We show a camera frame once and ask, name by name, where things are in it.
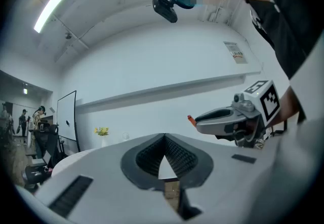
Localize white wall-mounted box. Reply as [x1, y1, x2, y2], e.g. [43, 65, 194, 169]
[201, 5, 232, 26]

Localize black head-worn camera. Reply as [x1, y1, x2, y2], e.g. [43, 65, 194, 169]
[151, 0, 178, 24]

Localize long ceiling light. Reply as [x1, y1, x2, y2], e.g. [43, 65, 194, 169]
[33, 0, 70, 34]

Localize black printed t-shirt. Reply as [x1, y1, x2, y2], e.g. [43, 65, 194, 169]
[239, 0, 324, 81]

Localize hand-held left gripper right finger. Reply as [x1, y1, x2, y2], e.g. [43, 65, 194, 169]
[164, 132, 324, 224]

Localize black office chair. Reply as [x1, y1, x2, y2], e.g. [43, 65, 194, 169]
[37, 121, 68, 168]

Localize black-framed whiteboard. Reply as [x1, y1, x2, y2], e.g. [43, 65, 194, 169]
[56, 90, 82, 152]

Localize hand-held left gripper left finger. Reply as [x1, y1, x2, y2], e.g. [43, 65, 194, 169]
[34, 132, 184, 224]

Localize person's right forearm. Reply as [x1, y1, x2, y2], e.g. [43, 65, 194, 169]
[272, 85, 306, 128]

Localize yellow flowers in white vase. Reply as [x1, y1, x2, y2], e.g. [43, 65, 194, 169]
[94, 126, 110, 148]

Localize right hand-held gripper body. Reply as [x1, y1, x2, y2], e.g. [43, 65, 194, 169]
[215, 80, 282, 148]

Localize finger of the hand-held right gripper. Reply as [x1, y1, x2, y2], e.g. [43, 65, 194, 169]
[187, 106, 237, 126]
[195, 116, 240, 137]

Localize white wall poster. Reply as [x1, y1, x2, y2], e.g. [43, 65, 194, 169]
[223, 40, 248, 65]

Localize white wall ledge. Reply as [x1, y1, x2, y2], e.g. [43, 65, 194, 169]
[75, 71, 262, 114]

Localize black low cart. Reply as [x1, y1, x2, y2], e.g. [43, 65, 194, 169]
[24, 163, 53, 190]

